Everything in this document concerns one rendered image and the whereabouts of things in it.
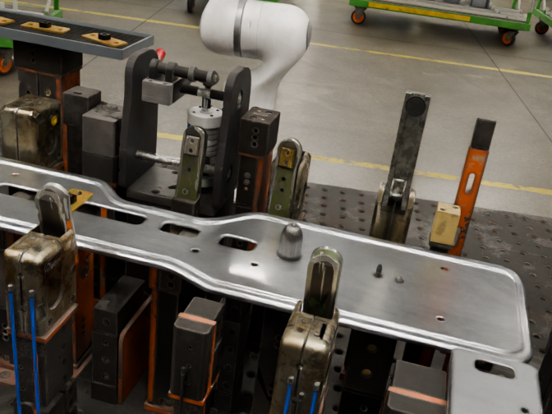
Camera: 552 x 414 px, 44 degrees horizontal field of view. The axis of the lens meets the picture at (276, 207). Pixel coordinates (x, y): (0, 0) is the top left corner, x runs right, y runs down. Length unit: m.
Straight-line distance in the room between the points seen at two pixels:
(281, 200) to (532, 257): 0.87
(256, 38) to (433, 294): 0.71
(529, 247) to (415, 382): 1.06
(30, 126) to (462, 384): 0.78
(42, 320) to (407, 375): 0.44
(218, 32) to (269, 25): 0.10
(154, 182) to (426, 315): 0.55
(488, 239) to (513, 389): 1.03
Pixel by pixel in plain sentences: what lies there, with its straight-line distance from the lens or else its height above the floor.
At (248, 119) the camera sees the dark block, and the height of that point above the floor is 1.12.
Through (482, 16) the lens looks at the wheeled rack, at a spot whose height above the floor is 0.28.
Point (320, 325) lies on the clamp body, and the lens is 0.77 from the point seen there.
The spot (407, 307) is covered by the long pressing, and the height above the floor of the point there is 1.00.
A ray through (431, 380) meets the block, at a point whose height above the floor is 0.98.
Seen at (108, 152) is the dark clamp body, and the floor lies 1.02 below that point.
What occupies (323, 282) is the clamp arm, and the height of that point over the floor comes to 1.08.
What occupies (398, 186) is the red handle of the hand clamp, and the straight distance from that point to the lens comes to 1.06.
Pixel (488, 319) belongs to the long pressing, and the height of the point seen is 1.00.
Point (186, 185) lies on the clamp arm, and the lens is 1.11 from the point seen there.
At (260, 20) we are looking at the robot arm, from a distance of 1.45.
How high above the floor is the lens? 1.49
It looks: 27 degrees down
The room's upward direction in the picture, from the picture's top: 7 degrees clockwise
